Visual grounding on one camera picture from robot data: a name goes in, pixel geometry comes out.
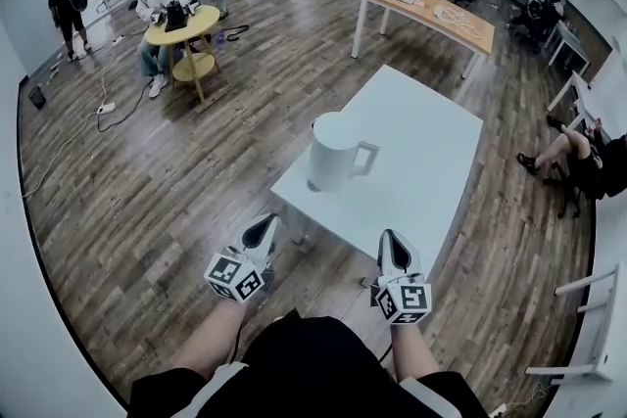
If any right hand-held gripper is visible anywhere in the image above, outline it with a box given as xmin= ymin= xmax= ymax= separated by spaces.
xmin=369 ymin=228 xmax=433 ymax=326

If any black office chair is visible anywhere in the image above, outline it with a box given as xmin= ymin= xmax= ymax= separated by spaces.
xmin=542 ymin=161 xmax=627 ymax=219

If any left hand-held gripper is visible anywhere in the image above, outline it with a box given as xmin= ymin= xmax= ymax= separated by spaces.
xmin=203 ymin=212 xmax=281 ymax=305

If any white coiled cable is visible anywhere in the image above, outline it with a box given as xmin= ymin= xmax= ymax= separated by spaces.
xmin=432 ymin=4 xmax=485 ymax=39

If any yellow round two-tier table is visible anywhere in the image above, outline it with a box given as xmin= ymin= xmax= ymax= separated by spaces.
xmin=143 ymin=4 xmax=221 ymax=105

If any black looped cable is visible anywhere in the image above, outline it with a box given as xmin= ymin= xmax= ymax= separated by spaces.
xmin=221 ymin=23 xmax=251 ymax=41

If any white metal frame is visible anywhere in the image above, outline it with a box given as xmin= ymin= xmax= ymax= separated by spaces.
xmin=525 ymin=258 xmax=624 ymax=384

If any black floor cable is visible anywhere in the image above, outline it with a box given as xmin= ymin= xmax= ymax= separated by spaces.
xmin=96 ymin=79 xmax=149 ymax=134

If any white electric kettle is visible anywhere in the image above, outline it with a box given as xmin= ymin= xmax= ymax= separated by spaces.
xmin=305 ymin=111 xmax=381 ymax=195

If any person's black shirt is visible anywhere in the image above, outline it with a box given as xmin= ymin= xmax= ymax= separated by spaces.
xmin=126 ymin=307 xmax=491 ymax=418

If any white desk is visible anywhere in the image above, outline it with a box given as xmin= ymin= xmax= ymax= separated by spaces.
xmin=548 ymin=21 xmax=593 ymax=75
xmin=545 ymin=70 xmax=627 ymax=139

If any white rectangular table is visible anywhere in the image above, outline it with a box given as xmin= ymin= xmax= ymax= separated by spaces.
xmin=269 ymin=64 xmax=486 ymax=281

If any person's right forearm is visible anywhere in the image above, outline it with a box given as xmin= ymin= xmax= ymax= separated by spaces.
xmin=389 ymin=320 xmax=443 ymax=381

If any white floor cable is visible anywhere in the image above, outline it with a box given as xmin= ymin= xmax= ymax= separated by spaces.
xmin=21 ymin=67 xmax=108 ymax=198

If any wooden table with white legs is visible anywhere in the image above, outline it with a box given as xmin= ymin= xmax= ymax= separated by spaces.
xmin=351 ymin=0 xmax=497 ymax=80

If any person's left forearm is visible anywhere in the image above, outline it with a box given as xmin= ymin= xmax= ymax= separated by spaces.
xmin=170 ymin=299 xmax=247 ymax=384

